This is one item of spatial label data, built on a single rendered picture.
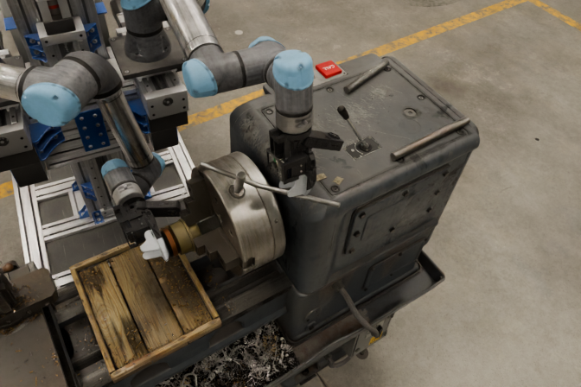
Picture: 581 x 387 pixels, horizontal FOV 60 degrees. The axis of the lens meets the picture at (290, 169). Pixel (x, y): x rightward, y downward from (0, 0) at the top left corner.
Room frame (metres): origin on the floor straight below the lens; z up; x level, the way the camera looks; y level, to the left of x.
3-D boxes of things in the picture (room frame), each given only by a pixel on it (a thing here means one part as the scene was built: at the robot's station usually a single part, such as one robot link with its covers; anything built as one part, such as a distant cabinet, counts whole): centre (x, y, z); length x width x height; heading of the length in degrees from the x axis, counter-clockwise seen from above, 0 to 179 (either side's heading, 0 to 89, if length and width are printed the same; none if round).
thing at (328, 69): (1.26, -0.09, 1.26); 0.06 x 0.06 x 0.02; 36
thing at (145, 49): (1.40, 0.52, 1.21); 0.15 x 0.15 x 0.10
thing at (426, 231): (1.06, -0.17, 0.43); 0.60 x 0.48 x 0.86; 126
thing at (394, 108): (1.06, -0.17, 1.06); 0.59 x 0.48 x 0.39; 126
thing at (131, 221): (0.76, 0.39, 1.08); 0.12 x 0.09 x 0.08; 36
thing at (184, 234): (0.72, 0.26, 1.08); 0.09 x 0.09 x 0.09; 36
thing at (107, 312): (0.64, 0.37, 0.89); 0.36 x 0.30 x 0.04; 36
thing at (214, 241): (0.69, 0.15, 1.08); 0.12 x 0.11 x 0.05; 36
